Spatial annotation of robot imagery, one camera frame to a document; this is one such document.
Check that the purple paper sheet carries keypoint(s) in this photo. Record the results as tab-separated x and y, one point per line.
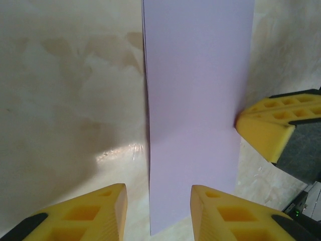
195	100

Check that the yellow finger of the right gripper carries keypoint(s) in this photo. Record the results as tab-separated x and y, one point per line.
263	135
288	101

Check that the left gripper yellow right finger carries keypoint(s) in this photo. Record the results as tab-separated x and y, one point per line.
225	218

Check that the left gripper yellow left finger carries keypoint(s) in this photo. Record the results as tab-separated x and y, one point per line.
95	218

